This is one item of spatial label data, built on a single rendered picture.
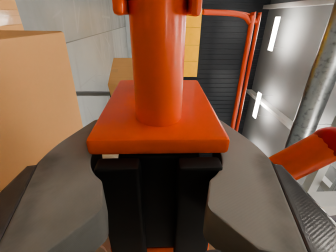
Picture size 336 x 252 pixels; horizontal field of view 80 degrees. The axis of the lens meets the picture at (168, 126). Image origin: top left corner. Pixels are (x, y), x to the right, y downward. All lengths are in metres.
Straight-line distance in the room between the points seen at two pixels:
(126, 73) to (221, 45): 9.38
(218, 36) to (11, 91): 10.92
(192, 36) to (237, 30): 4.21
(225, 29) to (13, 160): 11.01
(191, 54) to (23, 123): 7.39
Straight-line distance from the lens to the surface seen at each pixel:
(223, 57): 11.27
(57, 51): 0.30
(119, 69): 2.04
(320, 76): 6.02
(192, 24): 7.46
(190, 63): 7.60
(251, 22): 8.28
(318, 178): 3.39
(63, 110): 0.30
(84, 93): 2.30
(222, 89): 11.66
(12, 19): 1.00
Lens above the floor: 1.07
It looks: 2 degrees up
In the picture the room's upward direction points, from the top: 90 degrees clockwise
